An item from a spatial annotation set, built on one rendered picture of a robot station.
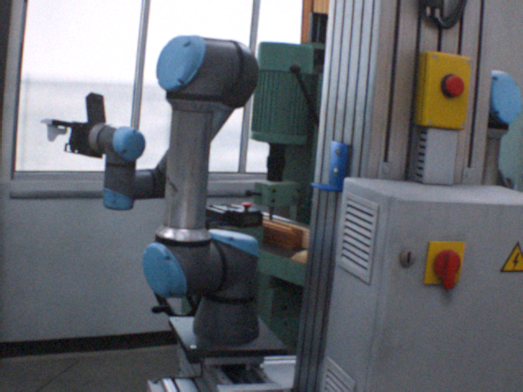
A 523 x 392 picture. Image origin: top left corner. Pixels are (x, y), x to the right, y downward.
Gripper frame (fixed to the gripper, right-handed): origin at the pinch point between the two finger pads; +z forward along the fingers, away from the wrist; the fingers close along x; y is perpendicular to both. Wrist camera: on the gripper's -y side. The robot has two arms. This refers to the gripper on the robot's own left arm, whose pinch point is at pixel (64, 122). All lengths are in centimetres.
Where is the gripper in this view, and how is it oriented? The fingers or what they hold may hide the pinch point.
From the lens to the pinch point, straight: 204.0
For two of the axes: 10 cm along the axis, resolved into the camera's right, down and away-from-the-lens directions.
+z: -6.7, -1.7, 7.2
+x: 7.2, 0.9, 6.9
